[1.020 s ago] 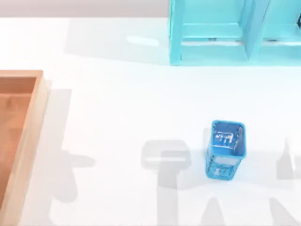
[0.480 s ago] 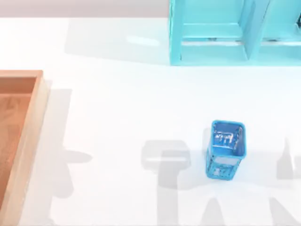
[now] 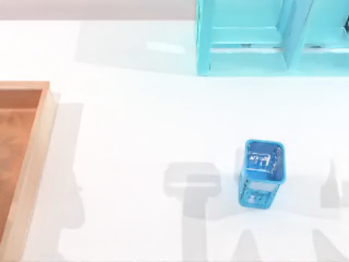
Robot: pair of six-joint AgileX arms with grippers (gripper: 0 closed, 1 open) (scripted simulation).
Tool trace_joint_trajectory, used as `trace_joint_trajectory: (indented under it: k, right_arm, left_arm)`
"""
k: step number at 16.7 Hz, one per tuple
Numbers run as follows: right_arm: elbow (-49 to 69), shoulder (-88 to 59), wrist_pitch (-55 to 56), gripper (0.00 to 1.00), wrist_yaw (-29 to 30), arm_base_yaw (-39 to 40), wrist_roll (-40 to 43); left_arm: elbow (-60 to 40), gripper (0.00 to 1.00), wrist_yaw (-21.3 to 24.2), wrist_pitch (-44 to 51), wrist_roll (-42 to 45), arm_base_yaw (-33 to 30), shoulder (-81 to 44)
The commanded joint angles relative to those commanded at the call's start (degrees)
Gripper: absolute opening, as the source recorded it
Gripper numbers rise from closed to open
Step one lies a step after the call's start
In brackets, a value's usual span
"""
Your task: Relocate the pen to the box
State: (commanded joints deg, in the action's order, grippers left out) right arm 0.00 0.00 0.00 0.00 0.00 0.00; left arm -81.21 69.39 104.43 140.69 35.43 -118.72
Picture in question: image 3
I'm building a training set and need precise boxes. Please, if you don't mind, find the blue mesh pen holder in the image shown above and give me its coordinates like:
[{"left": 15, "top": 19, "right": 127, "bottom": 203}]
[{"left": 238, "top": 139, "right": 286, "bottom": 210}]

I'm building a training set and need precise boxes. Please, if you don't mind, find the light blue rack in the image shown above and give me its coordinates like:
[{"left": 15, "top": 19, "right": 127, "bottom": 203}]
[{"left": 195, "top": 0, "right": 349, "bottom": 78}]

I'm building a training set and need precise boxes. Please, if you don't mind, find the shallow salmon-coloured box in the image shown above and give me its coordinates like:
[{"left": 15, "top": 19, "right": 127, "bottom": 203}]
[{"left": 0, "top": 81, "right": 58, "bottom": 262}]

